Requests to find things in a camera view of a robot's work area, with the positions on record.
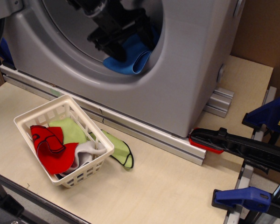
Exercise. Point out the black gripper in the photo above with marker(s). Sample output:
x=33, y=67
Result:
x=116, y=25

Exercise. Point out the blue cloth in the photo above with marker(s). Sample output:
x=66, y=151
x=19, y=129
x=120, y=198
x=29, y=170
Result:
x=137, y=56

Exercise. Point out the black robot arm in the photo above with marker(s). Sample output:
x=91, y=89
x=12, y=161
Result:
x=89, y=4

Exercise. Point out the grey toy washing machine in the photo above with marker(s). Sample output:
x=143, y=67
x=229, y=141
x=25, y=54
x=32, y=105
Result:
x=48, y=41

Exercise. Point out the white plastic laundry basket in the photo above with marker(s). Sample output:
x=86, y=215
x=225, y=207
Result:
x=59, y=109

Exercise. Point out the blue clamp behind machine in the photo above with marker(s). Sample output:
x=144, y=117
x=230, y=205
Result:
x=5, y=54

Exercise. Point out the light green cloth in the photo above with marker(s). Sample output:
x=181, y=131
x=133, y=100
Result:
x=73, y=133

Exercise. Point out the short aluminium extrusion block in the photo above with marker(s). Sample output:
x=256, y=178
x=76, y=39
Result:
x=219, y=102

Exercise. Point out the white grey cloth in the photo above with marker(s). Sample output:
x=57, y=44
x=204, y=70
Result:
x=84, y=153

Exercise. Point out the brown cardboard box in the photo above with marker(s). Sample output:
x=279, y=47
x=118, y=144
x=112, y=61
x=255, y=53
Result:
x=258, y=36

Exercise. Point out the red cloth black trim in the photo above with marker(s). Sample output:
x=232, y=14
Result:
x=50, y=149

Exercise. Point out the blue Irwin clamp upper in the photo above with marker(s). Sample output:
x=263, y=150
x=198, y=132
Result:
x=268, y=114

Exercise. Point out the blue irwin clamp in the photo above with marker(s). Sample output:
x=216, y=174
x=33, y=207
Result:
x=268, y=114
x=251, y=198

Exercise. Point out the black red bar clamp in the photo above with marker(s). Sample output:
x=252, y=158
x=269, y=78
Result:
x=259, y=154

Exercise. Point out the blue Irwin clamp lower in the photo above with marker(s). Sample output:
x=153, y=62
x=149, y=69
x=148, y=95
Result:
x=251, y=198

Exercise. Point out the long aluminium extrusion rail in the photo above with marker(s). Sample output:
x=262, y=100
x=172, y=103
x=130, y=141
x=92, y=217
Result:
x=179, y=146

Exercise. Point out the black table edge frame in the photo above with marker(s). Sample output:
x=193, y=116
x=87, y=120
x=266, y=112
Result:
x=18, y=205

